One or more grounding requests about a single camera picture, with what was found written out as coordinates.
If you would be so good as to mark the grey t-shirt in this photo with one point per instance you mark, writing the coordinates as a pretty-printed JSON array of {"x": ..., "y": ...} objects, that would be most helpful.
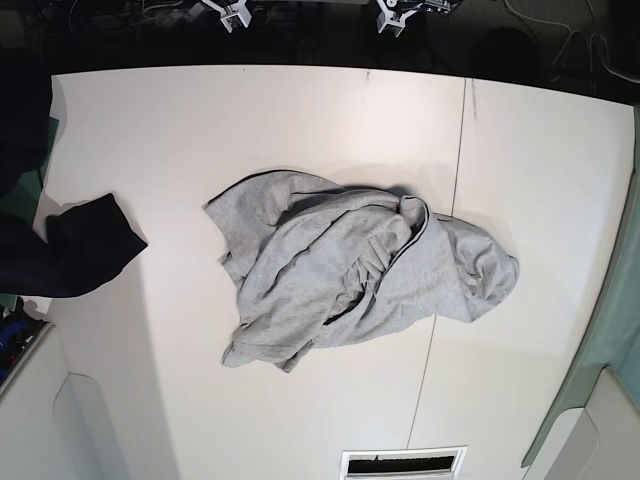
[{"x": 317, "y": 265}]

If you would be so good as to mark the dark navy cloth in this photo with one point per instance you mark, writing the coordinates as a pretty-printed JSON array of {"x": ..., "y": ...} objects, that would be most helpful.
[{"x": 87, "y": 245}]

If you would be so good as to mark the white vent slot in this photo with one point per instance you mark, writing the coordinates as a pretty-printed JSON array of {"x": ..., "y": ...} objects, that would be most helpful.
[{"x": 412, "y": 464}]

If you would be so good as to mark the blue objects in bin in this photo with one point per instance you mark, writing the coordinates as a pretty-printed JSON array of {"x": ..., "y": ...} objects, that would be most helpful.
[{"x": 18, "y": 329}]

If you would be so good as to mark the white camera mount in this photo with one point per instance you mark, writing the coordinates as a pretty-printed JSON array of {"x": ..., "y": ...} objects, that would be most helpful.
[
  {"x": 391, "y": 21},
  {"x": 233, "y": 14}
]

